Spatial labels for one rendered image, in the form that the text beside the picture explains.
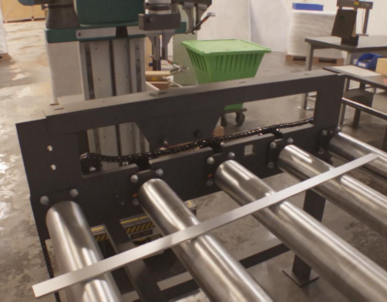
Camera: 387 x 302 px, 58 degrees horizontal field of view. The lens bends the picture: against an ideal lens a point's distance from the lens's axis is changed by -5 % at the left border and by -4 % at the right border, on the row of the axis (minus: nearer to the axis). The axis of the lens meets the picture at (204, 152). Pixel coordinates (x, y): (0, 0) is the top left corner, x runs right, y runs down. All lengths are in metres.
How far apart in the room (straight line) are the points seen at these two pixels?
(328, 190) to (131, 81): 1.21
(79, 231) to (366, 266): 0.73
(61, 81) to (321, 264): 4.11
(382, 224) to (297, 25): 6.94
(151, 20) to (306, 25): 6.86
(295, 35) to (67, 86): 4.92
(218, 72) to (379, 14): 9.77
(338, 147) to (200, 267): 0.95
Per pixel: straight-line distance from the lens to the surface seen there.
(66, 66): 4.65
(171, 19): 1.25
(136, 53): 2.00
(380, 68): 3.94
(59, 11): 1.73
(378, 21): 13.12
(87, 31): 1.73
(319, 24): 7.96
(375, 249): 2.57
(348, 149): 1.63
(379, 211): 1.22
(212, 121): 1.32
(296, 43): 7.98
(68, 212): 1.11
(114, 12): 1.91
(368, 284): 0.94
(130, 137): 2.17
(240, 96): 1.34
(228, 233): 2.46
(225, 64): 3.81
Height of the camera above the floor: 1.51
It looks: 26 degrees down
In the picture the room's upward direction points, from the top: 1 degrees clockwise
